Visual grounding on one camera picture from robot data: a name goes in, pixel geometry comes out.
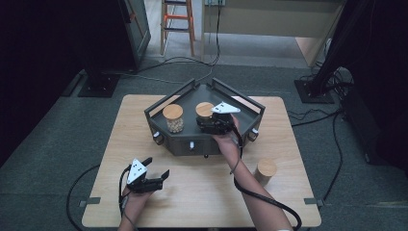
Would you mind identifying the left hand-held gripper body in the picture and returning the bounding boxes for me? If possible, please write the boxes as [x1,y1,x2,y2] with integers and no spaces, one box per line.
[126,158,164,194]

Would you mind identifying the glass jar with wooden lid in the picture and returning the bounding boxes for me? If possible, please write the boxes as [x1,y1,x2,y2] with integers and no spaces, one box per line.
[162,103,186,135]
[253,158,278,187]
[194,101,216,124]

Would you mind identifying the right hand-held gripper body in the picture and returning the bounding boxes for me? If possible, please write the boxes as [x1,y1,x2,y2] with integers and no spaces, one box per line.
[200,101,242,136]

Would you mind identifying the black metal stand post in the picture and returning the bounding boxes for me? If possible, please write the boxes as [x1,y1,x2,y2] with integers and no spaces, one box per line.
[308,0,374,95]

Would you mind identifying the person's left hand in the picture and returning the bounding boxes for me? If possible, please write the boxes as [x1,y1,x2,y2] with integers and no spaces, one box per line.
[120,186,152,211]

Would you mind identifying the grey tape strip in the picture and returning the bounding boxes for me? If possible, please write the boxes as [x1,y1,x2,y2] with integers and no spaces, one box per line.
[303,197,324,208]
[78,196,102,208]

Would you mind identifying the left hand-held gripper cable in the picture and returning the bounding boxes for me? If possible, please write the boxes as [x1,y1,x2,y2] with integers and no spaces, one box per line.
[117,165,140,230]

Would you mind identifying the wooden step ladder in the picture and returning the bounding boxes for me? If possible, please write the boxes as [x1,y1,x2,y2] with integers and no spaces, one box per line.
[159,0,196,58]

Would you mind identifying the right hand-held gripper cable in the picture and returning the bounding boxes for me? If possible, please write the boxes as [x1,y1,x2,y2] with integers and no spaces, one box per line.
[229,123,303,231]

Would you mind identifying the black floor cable loop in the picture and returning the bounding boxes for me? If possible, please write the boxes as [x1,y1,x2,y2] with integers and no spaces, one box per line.
[65,164,102,231]

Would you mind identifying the dark grey corner rack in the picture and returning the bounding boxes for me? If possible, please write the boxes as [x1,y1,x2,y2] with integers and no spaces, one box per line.
[143,77,267,157]

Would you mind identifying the light wooden desk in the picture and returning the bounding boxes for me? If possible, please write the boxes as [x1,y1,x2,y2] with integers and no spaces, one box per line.
[201,0,346,67]

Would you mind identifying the black square stand base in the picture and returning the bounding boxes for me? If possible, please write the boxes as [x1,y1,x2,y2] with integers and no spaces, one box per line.
[293,79,336,105]
[77,72,121,98]

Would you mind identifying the long black floor cable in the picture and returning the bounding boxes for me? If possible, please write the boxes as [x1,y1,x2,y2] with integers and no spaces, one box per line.
[105,0,224,85]

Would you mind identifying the person's right hand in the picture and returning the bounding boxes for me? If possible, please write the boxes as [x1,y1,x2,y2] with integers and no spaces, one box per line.
[211,115,242,163]

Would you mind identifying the tangle of black cables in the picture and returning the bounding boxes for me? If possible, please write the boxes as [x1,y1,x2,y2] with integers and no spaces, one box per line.
[317,65,355,97]

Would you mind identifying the hand-held gripper cable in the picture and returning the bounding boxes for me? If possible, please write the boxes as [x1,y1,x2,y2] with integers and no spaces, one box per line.
[229,123,303,231]
[117,165,140,230]

